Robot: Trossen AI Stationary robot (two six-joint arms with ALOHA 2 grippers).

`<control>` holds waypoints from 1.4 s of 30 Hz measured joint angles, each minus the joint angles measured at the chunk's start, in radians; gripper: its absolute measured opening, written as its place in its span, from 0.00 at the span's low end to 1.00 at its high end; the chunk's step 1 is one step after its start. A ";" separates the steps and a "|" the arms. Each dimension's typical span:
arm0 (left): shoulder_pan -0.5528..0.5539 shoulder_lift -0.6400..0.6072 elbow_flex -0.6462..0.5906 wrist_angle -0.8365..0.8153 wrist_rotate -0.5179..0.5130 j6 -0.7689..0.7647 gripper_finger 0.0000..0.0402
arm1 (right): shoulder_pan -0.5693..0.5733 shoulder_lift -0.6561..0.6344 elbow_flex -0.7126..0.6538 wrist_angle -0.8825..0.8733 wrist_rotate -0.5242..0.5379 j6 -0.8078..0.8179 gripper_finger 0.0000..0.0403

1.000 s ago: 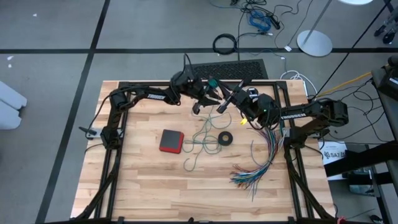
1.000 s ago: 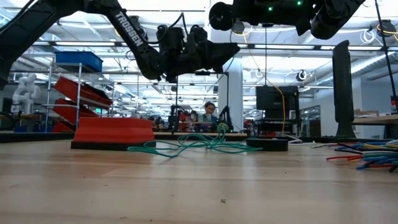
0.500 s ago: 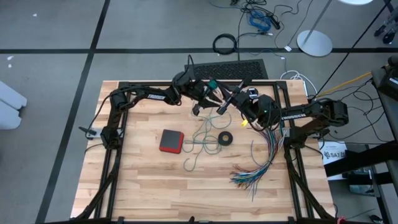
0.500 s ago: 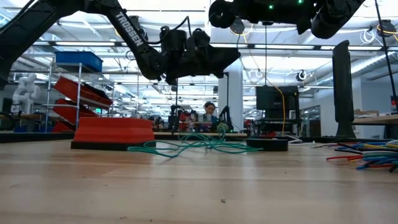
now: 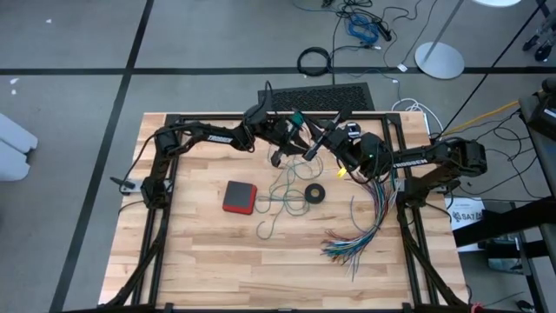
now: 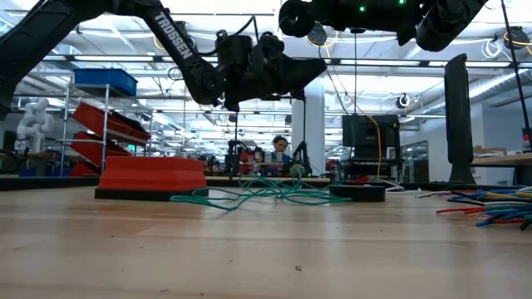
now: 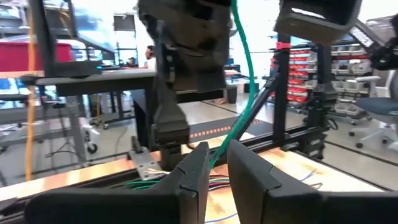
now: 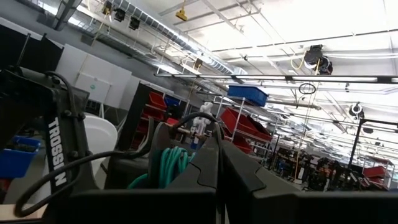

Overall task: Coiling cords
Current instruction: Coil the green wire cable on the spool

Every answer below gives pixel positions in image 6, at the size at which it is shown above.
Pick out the metal rack with red bins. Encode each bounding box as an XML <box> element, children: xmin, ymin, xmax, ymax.
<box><xmin>57</xmin><ymin>81</ymin><xmax>153</xmax><ymax>178</ymax></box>

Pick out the black plastic spool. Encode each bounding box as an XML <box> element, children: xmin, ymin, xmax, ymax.
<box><xmin>278</xmin><ymin>0</ymin><xmax>317</xmax><ymax>38</ymax></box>

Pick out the white round pillar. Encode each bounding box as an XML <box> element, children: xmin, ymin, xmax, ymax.
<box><xmin>291</xmin><ymin>78</ymin><xmax>327</xmax><ymax>175</ymax></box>

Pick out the red box with black base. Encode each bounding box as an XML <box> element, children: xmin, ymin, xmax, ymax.
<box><xmin>94</xmin><ymin>155</ymin><xmax>209</xmax><ymax>203</ymax></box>

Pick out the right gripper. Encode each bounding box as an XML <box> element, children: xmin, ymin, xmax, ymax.
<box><xmin>307</xmin><ymin>0</ymin><xmax>419</xmax><ymax>47</ymax></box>

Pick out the black bench robot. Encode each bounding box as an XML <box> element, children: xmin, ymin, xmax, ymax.
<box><xmin>226</xmin><ymin>140</ymin><xmax>263</xmax><ymax>175</ymax></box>
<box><xmin>292</xmin><ymin>140</ymin><xmax>313</xmax><ymax>175</ymax></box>

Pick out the white cord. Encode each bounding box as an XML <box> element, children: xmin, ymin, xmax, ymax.
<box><xmin>382</xmin><ymin>179</ymin><xmax>441</xmax><ymax>199</ymax></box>

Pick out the black frame stand with camera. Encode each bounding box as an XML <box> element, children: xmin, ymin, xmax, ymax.
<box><xmin>234</xmin><ymin>94</ymin><xmax>308</xmax><ymax>167</ymax></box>

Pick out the person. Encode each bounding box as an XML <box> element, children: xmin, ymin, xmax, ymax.
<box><xmin>269</xmin><ymin>135</ymin><xmax>293</xmax><ymax>178</ymax></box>

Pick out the black upright post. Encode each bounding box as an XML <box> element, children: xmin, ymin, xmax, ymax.
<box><xmin>443</xmin><ymin>53</ymin><xmax>477</xmax><ymax>185</ymax></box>

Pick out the bundle of coloured wires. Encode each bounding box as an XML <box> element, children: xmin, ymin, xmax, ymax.
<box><xmin>435</xmin><ymin>185</ymin><xmax>532</xmax><ymax>233</ymax></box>

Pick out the thin black rod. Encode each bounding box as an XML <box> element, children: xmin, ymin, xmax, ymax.
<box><xmin>500</xmin><ymin>0</ymin><xmax>532</xmax><ymax>151</ymax></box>

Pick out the black ceiling cable reel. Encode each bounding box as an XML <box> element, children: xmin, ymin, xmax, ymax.
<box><xmin>500</xmin><ymin>25</ymin><xmax>532</xmax><ymax>51</ymax></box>
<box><xmin>307</xmin><ymin>22</ymin><xmax>332</xmax><ymax>47</ymax></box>

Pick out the wooden side table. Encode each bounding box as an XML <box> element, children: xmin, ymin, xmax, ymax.
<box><xmin>469</xmin><ymin>152</ymin><xmax>532</xmax><ymax>186</ymax></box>

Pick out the black monitor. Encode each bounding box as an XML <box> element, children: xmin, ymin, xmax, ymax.
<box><xmin>341</xmin><ymin>113</ymin><xmax>401</xmax><ymax>159</ymax></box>

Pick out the green cable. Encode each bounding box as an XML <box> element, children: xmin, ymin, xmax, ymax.
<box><xmin>0</xmin><ymin>174</ymin><xmax>516</xmax><ymax>192</ymax></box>

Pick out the blue plastic bin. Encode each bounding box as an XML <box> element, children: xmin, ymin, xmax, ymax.
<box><xmin>73</xmin><ymin>66</ymin><xmax>140</xmax><ymax>97</ymax></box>

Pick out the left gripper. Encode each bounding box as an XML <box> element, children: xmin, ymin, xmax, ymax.
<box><xmin>222</xmin><ymin>32</ymin><xmax>328</xmax><ymax>112</ymax></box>

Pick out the yellow cable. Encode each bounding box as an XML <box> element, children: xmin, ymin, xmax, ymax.
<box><xmin>307</xmin><ymin>37</ymin><xmax>383</xmax><ymax>178</ymax></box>

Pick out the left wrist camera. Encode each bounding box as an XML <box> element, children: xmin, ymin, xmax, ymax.
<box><xmin>214</xmin><ymin>28</ymin><xmax>254</xmax><ymax>70</ymax></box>

